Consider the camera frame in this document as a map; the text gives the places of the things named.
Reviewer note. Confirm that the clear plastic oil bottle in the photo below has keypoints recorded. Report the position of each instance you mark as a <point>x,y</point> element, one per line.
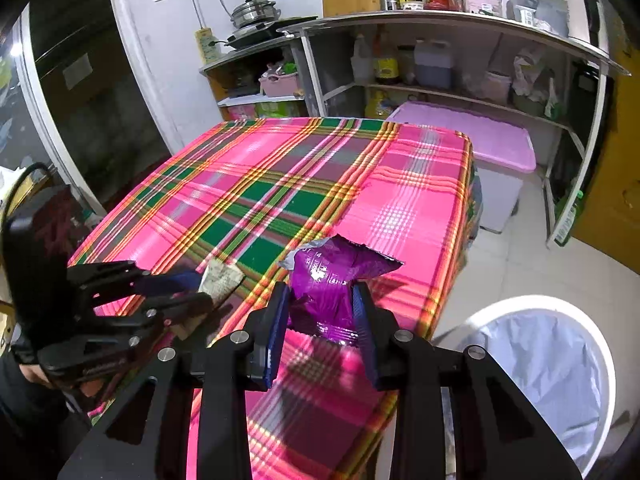
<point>362,62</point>

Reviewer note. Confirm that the small pink tub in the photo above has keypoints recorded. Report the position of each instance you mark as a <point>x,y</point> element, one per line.
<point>497,89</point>

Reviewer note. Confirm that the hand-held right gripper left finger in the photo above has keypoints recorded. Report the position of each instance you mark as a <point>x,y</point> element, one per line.
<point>279,331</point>

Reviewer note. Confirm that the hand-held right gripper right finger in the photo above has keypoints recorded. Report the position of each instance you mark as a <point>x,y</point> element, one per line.
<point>361,331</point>

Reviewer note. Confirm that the low white shelf unit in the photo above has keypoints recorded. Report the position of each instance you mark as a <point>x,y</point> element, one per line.
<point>235,60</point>

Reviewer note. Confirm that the steel steamer pot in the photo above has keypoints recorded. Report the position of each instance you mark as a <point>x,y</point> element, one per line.
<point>254,12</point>

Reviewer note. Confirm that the yellow label oil bottle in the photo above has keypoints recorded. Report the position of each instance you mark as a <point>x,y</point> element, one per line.
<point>386,65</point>

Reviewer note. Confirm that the purple snack bag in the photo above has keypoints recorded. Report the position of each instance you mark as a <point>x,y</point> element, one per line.
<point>330,285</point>

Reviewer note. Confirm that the crumpled plastic bags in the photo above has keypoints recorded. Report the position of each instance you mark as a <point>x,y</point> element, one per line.
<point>530,72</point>

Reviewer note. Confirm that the pink plaid tablecloth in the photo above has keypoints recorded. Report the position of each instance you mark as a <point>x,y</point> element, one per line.
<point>250,185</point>

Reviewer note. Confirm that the white metal shelf unit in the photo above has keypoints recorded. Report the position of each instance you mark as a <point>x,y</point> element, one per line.
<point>450,20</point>

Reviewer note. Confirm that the dark glass door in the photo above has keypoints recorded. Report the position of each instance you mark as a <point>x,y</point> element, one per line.
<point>90,85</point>

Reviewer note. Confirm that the clear plastic container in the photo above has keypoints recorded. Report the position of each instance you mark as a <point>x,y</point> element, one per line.
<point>535,10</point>

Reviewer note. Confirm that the pink plastic basket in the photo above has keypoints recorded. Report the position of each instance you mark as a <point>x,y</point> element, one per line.
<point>280,82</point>

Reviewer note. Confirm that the yellow power strip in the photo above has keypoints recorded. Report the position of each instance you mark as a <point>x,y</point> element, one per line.
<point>206,47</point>

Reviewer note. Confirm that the white bin with grey liner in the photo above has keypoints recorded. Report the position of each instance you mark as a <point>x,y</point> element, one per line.
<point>550,360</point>

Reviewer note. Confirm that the yellow wooden door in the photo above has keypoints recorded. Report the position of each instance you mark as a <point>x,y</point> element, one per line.
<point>615,185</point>

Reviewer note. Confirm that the black thermos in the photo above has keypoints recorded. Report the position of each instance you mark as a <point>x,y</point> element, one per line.
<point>587,90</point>

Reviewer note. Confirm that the white paper wrapper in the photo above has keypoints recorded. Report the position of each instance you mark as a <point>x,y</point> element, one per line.
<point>222,280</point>

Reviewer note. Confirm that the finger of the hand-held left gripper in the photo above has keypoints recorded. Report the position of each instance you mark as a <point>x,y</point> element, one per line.
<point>150,280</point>
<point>170,310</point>

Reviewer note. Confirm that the dark storage jar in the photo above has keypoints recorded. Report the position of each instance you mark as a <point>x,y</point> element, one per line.
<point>407,67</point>

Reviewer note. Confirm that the person's left forearm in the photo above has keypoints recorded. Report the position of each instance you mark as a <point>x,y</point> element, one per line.
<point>35,425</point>

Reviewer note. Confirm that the black kettle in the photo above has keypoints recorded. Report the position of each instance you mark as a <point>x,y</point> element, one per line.
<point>596,5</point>

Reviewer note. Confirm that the white paper roll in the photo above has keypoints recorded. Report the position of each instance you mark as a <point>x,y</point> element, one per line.
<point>576,15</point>

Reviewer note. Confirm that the translucent plastic jug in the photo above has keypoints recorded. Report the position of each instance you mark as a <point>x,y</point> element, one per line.
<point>434,65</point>

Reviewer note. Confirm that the green plastic bottle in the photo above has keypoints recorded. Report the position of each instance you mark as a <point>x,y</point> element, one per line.
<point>567,220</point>

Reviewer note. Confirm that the black induction cooker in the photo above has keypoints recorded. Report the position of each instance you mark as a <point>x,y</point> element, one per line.
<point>260,32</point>

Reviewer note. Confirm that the storage box with pink lid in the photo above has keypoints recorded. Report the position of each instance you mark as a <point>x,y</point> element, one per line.
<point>475,140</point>

